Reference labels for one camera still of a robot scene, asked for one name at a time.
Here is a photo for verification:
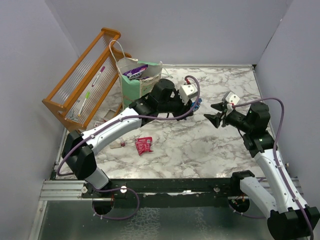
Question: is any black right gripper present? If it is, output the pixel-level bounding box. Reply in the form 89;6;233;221
204;101;253;133

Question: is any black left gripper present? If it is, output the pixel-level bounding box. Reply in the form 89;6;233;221
158;89;194;122

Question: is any blue M&M's packet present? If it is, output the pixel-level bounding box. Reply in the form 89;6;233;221
191;98;202;112

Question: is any pink red snack packet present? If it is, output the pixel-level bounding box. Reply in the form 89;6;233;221
135;136;153;156

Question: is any purple Fox's candy bag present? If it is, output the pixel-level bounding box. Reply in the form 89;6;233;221
122;64;149;80

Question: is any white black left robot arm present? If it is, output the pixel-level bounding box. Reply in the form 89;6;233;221
61;78;200;198

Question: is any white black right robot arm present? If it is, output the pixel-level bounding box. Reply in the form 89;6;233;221
205;100;320;240

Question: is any green paper gift bag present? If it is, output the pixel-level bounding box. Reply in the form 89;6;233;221
109;40;172;109

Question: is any open cardboard box sleeve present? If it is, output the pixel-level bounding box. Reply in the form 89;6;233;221
103;109;117;122

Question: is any small beige eraser block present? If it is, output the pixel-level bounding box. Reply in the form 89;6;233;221
109;143;122;149

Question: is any red white small card box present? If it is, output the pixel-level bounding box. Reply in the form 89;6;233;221
93;121;105;128

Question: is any green white marker pen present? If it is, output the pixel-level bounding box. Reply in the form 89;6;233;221
77;91;90;117

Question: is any wooden rack with clear slats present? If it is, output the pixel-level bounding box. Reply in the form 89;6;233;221
42;27;121;132

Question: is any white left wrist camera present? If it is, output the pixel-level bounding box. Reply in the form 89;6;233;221
178;84;198;105

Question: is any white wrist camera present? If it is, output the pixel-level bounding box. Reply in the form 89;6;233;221
222;91;240;110
178;84;198;105

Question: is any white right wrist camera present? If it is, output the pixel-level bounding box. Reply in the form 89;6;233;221
222;91;240;110

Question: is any black front mounting rail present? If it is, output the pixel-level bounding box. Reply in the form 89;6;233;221
81;170;254;209

